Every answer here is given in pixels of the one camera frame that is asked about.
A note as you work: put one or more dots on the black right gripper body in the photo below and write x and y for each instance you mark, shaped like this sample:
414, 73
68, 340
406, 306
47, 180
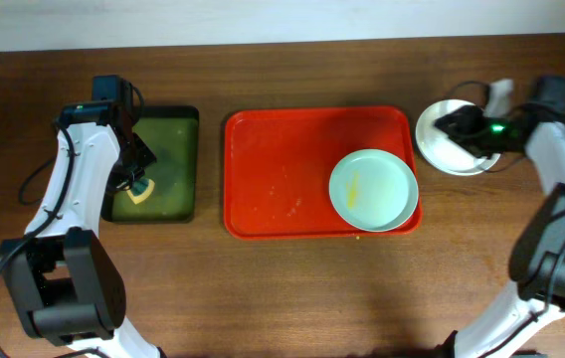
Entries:
482, 131

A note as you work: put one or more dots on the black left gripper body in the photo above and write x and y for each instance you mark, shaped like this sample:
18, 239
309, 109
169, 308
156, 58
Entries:
137, 158

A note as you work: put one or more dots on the yellow green scrub sponge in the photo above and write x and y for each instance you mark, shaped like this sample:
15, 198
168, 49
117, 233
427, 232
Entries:
140, 190

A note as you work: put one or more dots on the cream white plate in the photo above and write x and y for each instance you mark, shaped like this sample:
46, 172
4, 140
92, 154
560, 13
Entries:
441, 152

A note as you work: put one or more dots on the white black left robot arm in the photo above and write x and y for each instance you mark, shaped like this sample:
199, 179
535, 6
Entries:
63, 285

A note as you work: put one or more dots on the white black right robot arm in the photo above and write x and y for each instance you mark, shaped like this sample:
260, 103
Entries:
534, 296

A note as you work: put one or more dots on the black tray with soapy water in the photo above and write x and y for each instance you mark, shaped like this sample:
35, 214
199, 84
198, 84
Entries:
171, 132

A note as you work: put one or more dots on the red plastic serving tray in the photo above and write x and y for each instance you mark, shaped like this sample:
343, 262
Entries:
277, 165

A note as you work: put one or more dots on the pale green plate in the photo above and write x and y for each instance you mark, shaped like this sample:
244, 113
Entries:
373, 190

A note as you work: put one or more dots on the black base block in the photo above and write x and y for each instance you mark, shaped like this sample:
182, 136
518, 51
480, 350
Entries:
532, 354

